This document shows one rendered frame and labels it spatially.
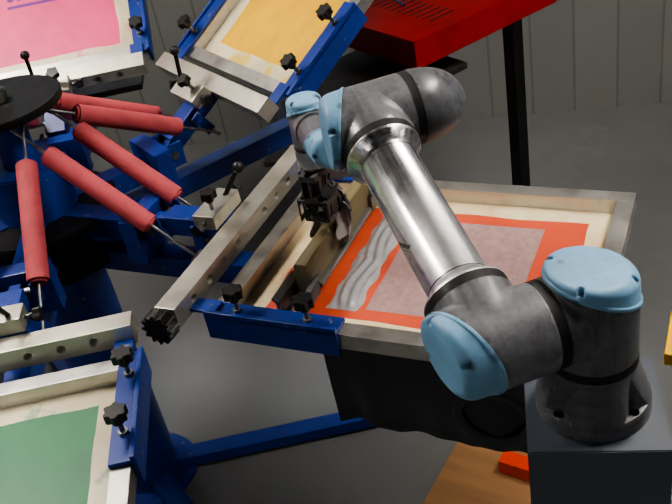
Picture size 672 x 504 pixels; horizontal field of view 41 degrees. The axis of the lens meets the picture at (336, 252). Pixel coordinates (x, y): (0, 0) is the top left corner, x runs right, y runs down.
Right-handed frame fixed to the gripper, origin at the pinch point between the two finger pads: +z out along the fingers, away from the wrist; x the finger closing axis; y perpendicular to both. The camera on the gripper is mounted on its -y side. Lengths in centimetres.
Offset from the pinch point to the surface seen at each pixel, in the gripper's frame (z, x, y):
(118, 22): -20, -106, -79
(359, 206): -1.0, 1.6, -11.2
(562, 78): 83, -1, -258
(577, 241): 6, 50, -14
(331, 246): -1.3, 1.6, 5.5
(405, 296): 5.5, 19.7, 11.2
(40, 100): -31, -72, -1
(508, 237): 5.5, 35.6, -13.0
